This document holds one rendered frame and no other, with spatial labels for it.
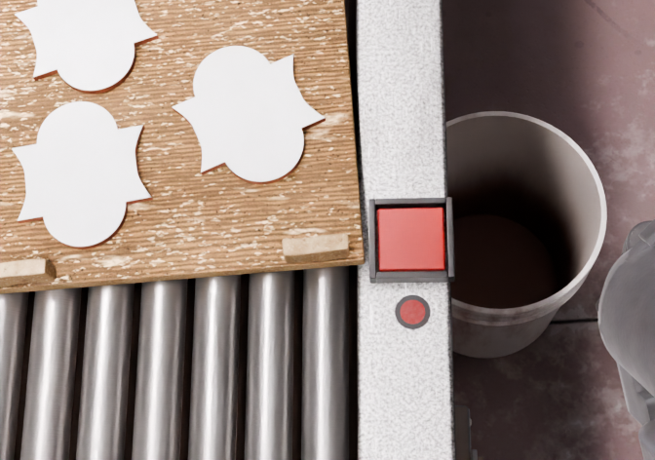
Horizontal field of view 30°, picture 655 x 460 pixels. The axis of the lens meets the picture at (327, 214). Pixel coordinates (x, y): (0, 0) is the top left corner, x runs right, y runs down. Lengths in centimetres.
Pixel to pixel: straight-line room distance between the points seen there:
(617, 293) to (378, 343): 67
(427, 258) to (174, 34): 33
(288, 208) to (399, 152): 12
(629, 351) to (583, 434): 159
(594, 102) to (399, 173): 109
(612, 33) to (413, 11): 108
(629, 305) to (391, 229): 69
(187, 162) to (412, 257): 23
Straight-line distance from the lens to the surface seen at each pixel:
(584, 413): 203
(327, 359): 109
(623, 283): 44
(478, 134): 181
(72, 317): 115
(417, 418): 108
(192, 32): 120
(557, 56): 223
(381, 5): 122
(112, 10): 122
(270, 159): 112
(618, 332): 43
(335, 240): 107
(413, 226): 111
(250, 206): 112
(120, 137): 116
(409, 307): 110
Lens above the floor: 198
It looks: 70 degrees down
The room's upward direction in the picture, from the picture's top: 12 degrees counter-clockwise
